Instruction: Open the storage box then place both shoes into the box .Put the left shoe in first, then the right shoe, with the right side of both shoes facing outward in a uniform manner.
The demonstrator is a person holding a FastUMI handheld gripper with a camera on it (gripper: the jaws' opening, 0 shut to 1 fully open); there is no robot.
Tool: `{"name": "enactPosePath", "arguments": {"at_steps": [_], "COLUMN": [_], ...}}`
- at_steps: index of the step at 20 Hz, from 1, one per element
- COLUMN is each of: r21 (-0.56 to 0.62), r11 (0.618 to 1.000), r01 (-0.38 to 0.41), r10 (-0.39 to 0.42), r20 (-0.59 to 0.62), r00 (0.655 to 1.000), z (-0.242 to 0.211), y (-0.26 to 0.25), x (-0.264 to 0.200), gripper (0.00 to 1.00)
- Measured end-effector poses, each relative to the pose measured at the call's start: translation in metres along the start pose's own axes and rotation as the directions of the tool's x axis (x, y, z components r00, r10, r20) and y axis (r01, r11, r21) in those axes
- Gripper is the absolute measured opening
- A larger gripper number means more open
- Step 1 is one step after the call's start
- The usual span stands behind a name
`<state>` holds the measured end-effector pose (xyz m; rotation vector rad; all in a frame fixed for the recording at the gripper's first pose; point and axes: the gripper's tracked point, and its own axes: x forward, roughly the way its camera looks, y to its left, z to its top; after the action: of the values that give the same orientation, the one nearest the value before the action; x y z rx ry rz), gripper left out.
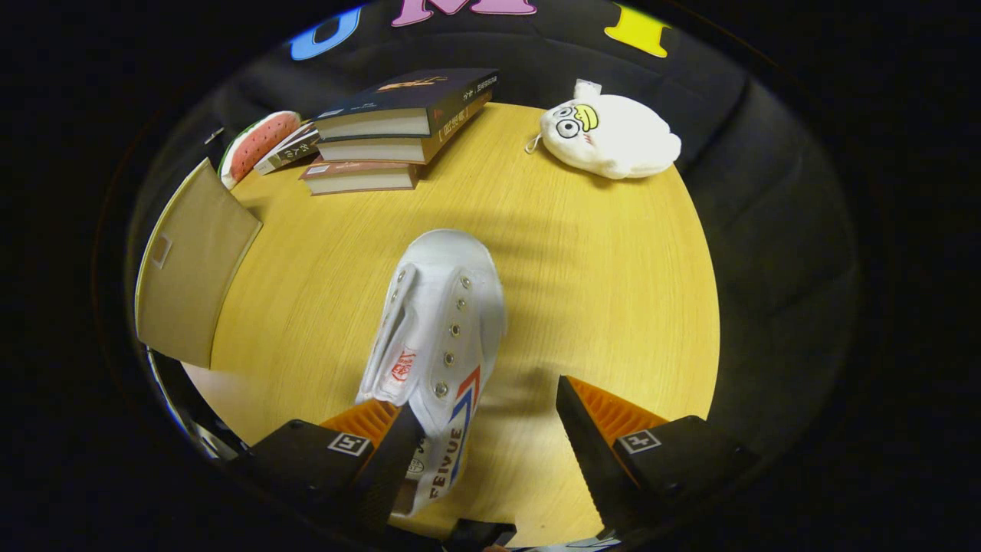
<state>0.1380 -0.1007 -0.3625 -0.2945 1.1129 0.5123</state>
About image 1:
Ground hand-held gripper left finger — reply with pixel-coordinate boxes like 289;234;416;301
226;397;427;536

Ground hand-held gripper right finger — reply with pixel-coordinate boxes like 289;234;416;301
555;375;761;541

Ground white canvas shoe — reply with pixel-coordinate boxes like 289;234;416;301
356;228;508;518

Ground beige fabric storage box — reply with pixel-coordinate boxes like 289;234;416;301
136;158;263;370

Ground brown cover book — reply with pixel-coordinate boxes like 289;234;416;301
299;159;418;196

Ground dark thick book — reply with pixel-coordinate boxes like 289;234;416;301
316;92;491;166

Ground white plush toy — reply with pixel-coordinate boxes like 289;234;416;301
525;79;682;180

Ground white portrait cover book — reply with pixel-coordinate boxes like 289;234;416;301
253;123;323;176

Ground watermelon slice toy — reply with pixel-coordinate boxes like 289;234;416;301
218;111;303;190

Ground black cover book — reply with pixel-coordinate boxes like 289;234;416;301
313;68;500;140

